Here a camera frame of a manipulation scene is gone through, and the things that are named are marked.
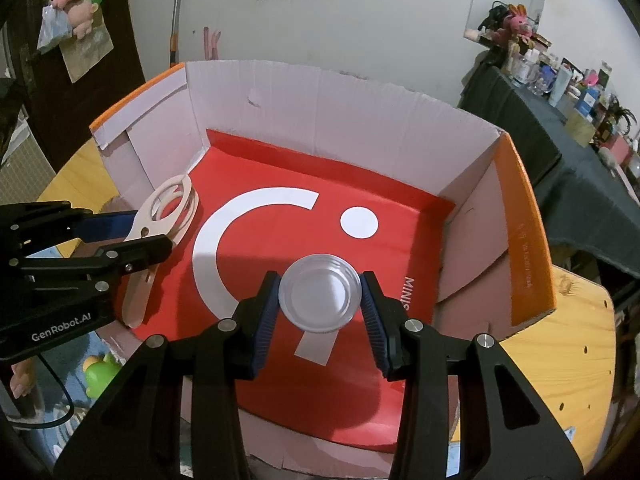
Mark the broom with orange tip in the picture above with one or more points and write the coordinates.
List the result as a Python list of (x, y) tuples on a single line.
[(176, 20)]

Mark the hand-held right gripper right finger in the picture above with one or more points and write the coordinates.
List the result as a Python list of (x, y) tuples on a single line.
[(375, 325)]

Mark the translucent white bottle cap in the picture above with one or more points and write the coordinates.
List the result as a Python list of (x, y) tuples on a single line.
[(320, 292)]

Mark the pink bunny plush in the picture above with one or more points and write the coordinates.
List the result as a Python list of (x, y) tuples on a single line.
[(520, 22)]

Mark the green plastic toy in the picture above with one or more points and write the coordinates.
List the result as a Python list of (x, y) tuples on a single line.
[(100, 377)]

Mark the dark cloth covered table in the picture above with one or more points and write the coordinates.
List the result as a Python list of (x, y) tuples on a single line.
[(525, 125)]

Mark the pink folding rack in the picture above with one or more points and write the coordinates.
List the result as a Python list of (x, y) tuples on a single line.
[(211, 42)]

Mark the translucent plastic bag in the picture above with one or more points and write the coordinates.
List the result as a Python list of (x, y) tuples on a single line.
[(52, 30)]

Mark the person's left hand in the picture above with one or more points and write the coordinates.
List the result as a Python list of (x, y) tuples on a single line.
[(20, 380)]

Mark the dark wooden door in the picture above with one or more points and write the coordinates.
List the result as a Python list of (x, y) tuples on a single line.
[(120, 85)]

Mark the red printed paper sheet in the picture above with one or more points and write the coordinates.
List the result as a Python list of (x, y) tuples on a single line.
[(310, 170)]

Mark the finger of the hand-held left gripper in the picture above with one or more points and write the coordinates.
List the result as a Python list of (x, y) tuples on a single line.
[(107, 225), (145, 250)]

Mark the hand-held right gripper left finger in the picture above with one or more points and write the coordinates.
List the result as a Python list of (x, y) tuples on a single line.
[(265, 325)]

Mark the beige clothes clip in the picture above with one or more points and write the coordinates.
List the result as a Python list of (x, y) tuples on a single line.
[(134, 305)]

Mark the row of cosmetic bottles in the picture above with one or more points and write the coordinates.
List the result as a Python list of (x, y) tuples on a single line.
[(565, 90)]

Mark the cardboard box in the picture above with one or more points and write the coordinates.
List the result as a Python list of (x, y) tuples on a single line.
[(350, 125)]

